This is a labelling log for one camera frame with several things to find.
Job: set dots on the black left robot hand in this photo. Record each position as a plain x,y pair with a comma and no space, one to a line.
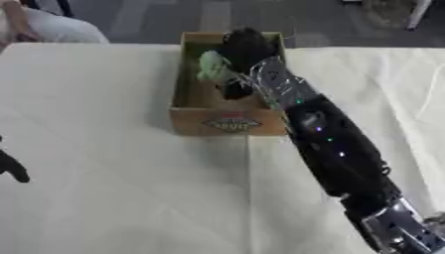
13,167

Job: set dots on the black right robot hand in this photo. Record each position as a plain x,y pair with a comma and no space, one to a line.
246,49

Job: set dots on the pale green soft toy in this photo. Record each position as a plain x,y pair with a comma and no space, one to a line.
213,67

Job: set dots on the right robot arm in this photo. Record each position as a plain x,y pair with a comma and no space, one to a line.
336,145

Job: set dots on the tan cardboard box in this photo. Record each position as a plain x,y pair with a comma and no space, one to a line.
229,112

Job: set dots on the person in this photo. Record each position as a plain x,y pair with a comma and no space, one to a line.
40,26

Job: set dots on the white chair leg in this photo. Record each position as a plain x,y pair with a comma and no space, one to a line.
418,15

